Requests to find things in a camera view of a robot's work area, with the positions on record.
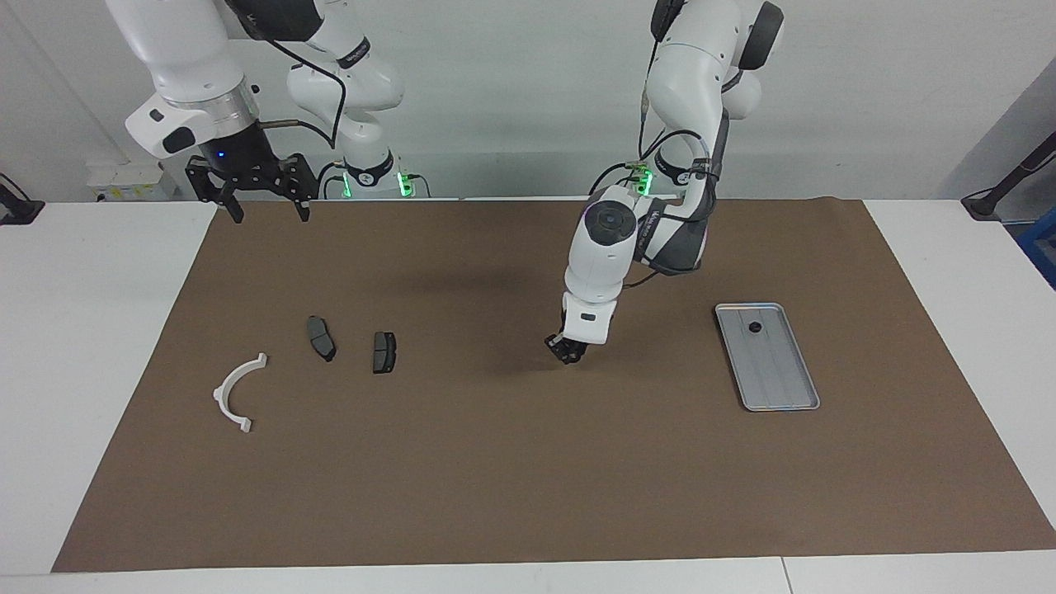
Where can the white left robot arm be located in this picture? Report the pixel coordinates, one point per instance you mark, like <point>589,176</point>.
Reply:
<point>598,264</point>

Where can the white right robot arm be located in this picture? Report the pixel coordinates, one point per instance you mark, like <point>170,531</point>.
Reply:
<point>181,58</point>

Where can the blue crate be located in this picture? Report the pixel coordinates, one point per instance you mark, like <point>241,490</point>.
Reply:
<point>1041,247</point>

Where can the dark rectangular brake pad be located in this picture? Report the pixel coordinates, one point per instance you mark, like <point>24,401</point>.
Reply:
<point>384,353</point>

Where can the black table clamp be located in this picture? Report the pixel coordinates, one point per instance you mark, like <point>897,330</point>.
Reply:
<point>16,210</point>

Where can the dark rounded brake pad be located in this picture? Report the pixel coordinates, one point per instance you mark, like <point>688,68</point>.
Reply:
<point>320,337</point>

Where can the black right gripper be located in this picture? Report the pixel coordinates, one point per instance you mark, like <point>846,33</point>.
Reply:
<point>246,159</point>

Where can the white power strip yellow labels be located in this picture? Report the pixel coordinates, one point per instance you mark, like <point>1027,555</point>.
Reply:
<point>136,193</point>

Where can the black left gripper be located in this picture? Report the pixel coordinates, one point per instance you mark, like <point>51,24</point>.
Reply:
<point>571,340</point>

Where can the black angled stand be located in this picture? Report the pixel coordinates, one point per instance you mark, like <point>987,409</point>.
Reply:
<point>986,202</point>

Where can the brown table mat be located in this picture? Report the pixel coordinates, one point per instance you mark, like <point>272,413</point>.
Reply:
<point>528,478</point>

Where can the silver metal tray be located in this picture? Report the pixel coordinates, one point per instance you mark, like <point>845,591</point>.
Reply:
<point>784,392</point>

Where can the white curved plastic bracket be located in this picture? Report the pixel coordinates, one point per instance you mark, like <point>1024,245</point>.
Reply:
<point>219,395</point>

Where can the white box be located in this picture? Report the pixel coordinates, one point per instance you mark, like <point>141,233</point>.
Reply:
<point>124,173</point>

